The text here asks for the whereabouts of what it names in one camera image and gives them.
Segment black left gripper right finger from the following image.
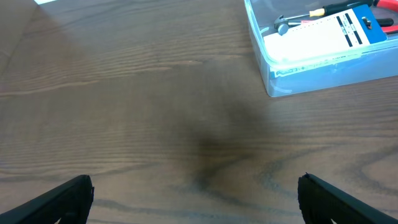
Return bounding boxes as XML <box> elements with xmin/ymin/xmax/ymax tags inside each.
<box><xmin>297</xmin><ymin>173</ymin><xmax>397</xmax><ymax>224</ymax></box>

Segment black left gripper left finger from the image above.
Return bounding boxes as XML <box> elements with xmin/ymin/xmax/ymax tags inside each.
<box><xmin>1</xmin><ymin>175</ymin><xmax>95</xmax><ymax>224</ymax></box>

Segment blue white cardboard box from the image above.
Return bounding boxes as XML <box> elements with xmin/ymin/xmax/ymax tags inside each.
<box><xmin>264</xmin><ymin>4</ymin><xmax>387</xmax><ymax>63</ymax></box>

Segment red handled pliers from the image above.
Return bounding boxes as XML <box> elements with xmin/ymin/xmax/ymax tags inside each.
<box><xmin>373</xmin><ymin>0</ymin><xmax>397</xmax><ymax>35</ymax></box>

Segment small yellow precision screwdriver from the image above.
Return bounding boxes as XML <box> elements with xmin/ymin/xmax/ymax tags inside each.
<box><xmin>292</xmin><ymin>0</ymin><xmax>374</xmax><ymax>19</ymax></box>

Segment clear plastic container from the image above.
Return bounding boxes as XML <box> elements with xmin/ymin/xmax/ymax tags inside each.
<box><xmin>244</xmin><ymin>0</ymin><xmax>397</xmax><ymax>97</ymax></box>

